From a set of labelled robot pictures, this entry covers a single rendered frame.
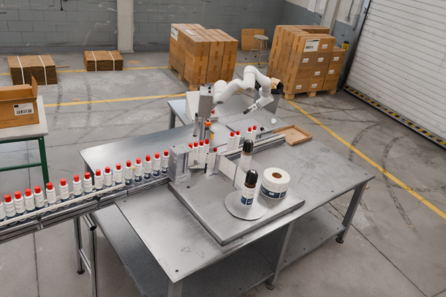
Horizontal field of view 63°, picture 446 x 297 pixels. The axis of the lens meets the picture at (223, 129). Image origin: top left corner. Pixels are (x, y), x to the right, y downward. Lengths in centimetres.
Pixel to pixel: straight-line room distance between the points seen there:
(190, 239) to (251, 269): 87
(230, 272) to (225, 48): 422
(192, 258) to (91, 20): 628
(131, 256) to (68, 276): 54
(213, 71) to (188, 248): 447
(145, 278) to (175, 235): 65
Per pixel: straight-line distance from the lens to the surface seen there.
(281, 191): 277
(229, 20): 895
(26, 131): 368
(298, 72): 658
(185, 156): 268
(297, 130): 390
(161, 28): 834
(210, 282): 303
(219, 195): 272
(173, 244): 241
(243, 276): 311
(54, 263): 349
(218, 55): 641
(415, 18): 688
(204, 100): 277
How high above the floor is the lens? 260
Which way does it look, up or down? 29 degrees down
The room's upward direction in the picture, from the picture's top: 9 degrees clockwise
